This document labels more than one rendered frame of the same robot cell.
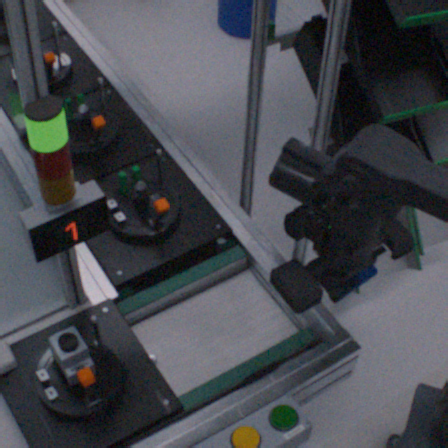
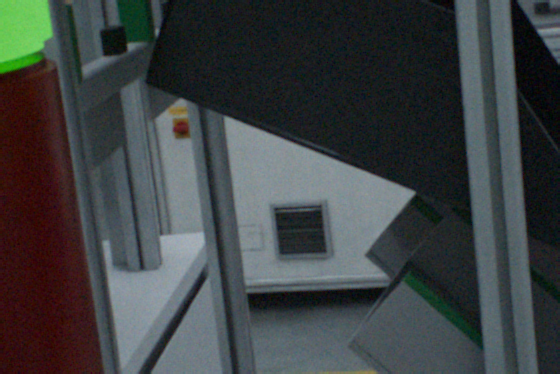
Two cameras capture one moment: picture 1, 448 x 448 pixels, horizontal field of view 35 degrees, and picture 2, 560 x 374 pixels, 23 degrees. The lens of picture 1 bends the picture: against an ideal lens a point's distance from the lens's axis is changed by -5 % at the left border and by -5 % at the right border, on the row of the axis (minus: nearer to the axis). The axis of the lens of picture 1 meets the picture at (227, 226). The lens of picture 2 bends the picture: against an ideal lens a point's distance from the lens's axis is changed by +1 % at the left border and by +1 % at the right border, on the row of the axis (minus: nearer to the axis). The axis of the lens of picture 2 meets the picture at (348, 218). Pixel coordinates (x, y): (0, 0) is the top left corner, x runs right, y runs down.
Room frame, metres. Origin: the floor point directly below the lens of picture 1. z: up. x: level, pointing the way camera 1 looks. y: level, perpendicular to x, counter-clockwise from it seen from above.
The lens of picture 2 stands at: (0.53, 0.30, 1.37)
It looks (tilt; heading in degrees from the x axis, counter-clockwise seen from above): 13 degrees down; 310
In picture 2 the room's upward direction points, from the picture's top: 6 degrees counter-clockwise
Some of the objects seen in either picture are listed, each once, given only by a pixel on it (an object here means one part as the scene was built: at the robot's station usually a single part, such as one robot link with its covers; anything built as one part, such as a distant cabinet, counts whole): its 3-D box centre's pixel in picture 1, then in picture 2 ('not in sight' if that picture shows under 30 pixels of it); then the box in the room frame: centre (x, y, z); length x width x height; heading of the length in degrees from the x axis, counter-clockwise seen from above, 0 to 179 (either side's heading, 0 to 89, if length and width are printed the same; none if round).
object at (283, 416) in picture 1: (283, 417); not in sight; (0.49, -0.10, 0.96); 0.04 x 0.04 x 0.02
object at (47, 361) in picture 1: (78, 378); not in sight; (0.53, 0.22, 0.98); 0.14 x 0.14 x 0.02
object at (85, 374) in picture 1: (86, 382); not in sight; (0.49, 0.19, 1.04); 0.04 x 0.02 x 0.08; 35
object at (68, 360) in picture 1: (68, 347); not in sight; (0.54, 0.22, 1.06); 0.08 x 0.04 x 0.07; 36
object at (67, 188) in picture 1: (56, 179); not in sight; (0.66, 0.23, 1.28); 0.05 x 0.05 x 0.05
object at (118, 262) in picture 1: (141, 196); not in sight; (0.88, 0.16, 1.01); 0.24 x 0.24 x 0.13; 35
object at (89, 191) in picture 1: (55, 175); not in sight; (0.66, 0.23, 1.29); 0.12 x 0.05 x 0.25; 125
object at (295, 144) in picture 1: (329, 171); not in sight; (0.56, -0.11, 1.43); 0.12 x 0.08 x 0.11; 58
